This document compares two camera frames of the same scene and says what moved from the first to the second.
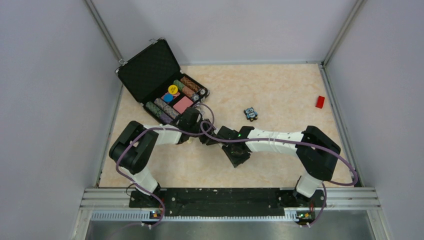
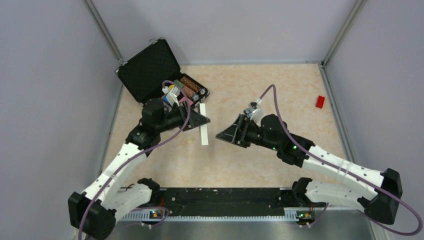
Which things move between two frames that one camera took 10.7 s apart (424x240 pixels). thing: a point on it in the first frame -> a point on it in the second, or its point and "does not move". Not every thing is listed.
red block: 319,103 does not move
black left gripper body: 205,139 -> 181,116
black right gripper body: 236,158 -> 247,135
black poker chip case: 155,78 does not move
